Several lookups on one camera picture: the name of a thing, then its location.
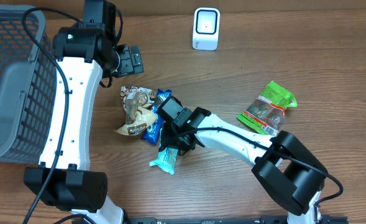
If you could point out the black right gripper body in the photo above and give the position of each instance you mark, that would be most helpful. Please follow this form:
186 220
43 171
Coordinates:
172 139

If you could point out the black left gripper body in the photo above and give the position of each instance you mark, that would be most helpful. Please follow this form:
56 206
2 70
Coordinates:
125 66

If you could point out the blue Oreo cookie pack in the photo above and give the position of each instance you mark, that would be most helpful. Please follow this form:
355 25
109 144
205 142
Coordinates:
152 133

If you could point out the teal wet wipes pack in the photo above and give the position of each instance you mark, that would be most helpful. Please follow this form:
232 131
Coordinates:
166 160

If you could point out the brown white pastry wrapper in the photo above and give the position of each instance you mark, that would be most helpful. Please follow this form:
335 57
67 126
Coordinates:
136 102

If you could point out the green snack bag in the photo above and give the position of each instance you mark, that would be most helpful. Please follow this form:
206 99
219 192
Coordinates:
266 114

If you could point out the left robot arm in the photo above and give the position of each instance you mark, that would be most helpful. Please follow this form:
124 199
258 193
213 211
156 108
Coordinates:
84 54

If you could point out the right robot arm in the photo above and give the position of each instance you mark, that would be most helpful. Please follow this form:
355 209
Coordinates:
286 169

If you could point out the white barcode scanner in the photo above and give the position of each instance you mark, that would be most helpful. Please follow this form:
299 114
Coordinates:
206 28

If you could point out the grey plastic mesh basket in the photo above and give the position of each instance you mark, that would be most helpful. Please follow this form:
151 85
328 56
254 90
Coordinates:
27 85

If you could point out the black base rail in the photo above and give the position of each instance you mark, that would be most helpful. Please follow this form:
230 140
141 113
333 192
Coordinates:
263 220

